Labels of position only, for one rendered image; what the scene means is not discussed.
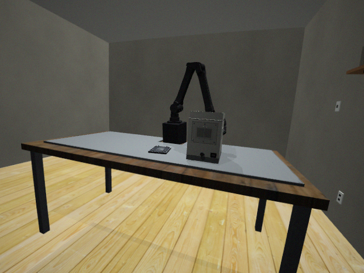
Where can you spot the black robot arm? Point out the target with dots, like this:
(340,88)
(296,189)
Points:
(177,105)

